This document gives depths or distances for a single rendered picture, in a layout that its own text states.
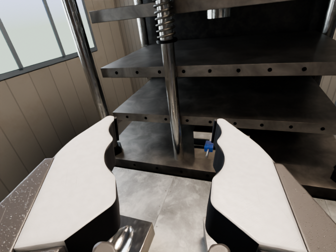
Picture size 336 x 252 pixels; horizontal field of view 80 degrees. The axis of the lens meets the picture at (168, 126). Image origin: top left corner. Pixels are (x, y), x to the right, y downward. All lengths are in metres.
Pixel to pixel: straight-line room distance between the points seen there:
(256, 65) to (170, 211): 0.68
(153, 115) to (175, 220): 0.52
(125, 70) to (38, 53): 1.56
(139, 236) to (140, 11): 0.87
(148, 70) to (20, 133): 1.74
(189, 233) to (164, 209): 0.14
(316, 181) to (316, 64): 0.51
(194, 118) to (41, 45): 1.89
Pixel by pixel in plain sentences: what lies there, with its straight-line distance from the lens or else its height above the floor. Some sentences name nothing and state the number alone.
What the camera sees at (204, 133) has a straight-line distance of 1.03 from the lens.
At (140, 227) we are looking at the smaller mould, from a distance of 0.79.
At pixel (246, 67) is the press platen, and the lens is 0.89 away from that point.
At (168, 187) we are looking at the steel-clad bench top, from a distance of 0.98.
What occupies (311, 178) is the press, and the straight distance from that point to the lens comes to 1.14.
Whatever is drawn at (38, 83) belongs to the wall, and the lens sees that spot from 2.49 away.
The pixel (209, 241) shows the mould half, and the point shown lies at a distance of 0.70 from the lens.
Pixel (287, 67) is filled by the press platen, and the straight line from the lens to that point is 0.91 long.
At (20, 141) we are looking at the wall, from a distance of 2.47.
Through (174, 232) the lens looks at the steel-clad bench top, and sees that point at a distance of 0.84.
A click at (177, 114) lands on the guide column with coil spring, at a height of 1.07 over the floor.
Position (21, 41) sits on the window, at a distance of 2.42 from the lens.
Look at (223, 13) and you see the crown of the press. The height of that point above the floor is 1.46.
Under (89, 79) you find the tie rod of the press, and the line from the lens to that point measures 1.09.
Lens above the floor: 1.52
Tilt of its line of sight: 30 degrees down
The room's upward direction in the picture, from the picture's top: 7 degrees counter-clockwise
